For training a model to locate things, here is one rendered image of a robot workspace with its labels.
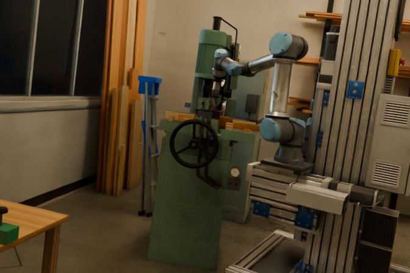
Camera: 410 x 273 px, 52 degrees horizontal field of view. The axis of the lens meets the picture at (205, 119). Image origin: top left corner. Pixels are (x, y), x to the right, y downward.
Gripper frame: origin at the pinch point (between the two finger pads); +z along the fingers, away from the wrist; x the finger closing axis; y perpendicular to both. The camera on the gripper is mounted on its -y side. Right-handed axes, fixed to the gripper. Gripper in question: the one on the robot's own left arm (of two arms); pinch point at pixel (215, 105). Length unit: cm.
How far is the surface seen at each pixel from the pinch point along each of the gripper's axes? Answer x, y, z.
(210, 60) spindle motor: 7.8, 21.1, -19.1
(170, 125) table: 26.4, -7.3, 14.8
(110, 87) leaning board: 109, 112, 68
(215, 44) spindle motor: 6.1, 26.5, -27.3
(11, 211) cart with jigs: 73, -106, -2
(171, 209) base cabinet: 19, -34, 61
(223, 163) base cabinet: -9.5, -16.7, 31.0
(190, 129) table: 14.0, -7.8, 15.6
